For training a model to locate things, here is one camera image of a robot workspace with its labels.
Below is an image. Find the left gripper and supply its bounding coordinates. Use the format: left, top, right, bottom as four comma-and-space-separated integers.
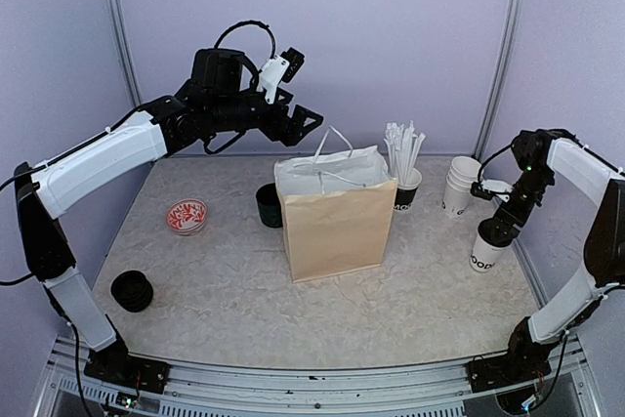
209, 81, 324, 145

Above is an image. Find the white paper cup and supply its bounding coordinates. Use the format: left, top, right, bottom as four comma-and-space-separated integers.
469, 231, 510, 273

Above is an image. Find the brown paper bag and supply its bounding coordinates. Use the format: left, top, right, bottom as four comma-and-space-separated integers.
273, 127, 397, 283

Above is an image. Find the black cup lid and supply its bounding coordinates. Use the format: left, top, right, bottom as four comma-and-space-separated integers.
478, 219, 513, 248

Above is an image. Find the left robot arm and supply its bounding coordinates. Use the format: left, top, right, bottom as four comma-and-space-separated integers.
8, 48, 323, 383

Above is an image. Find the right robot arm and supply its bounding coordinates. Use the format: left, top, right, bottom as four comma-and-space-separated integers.
479, 129, 624, 382

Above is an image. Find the stack of white cups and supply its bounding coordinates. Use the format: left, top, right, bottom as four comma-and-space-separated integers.
441, 156, 480, 218

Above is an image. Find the dark green mug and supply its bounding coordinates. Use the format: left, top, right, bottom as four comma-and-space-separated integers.
255, 183, 283, 229

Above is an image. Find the black cup with straws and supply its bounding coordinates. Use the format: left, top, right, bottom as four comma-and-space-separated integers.
384, 121, 426, 212

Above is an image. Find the red patterned bowl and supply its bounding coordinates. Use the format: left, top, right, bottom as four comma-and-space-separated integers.
165, 198, 208, 235

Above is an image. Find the stack of black lids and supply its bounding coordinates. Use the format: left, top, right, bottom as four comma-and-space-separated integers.
110, 271, 153, 313

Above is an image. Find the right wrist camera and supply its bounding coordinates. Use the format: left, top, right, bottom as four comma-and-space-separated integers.
470, 180, 513, 202

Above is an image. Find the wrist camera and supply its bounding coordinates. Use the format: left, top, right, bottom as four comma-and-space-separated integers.
257, 48, 305, 104
470, 180, 513, 202

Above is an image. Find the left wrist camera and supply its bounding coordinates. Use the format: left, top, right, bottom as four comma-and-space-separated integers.
257, 48, 305, 104

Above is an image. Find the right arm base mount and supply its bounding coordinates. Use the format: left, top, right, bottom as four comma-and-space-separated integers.
465, 346, 553, 393

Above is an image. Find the right aluminium frame post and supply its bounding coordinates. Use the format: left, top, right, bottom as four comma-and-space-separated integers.
473, 0, 522, 160

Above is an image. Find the aluminium frame post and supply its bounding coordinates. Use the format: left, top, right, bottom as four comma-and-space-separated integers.
105, 0, 142, 107
473, 0, 522, 160

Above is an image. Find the front aluminium rail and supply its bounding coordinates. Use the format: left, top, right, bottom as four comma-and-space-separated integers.
26, 338, 608, 416

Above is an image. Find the left aluminium frame post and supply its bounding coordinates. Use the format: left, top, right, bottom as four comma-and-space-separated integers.
105, 0, 142, 107

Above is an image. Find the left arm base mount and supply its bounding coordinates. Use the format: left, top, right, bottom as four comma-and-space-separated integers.
84, 347, 171, 395

